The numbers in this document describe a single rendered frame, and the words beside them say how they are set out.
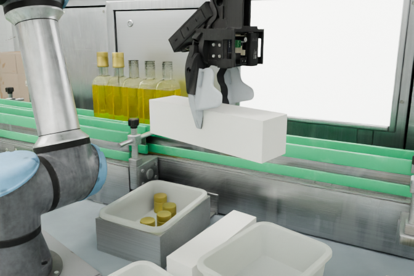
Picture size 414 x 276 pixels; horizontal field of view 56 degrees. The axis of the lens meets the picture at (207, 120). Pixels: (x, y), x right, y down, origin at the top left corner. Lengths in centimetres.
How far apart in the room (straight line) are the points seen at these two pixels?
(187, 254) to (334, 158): 39
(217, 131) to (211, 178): 46
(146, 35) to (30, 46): 50
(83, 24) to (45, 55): 66
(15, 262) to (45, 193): 13
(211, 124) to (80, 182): 36
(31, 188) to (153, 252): 27
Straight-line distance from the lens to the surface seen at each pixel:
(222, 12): 57
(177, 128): 64
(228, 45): 55
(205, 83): 57
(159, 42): 125
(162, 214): 92
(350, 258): 93
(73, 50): 155
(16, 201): 77
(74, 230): 103
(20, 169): 76
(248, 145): 54
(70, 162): 83
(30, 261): 82
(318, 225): 97
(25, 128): 133
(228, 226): 88
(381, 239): 96
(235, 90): 63
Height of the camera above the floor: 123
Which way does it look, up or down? 13 degrees down
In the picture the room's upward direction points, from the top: straight up
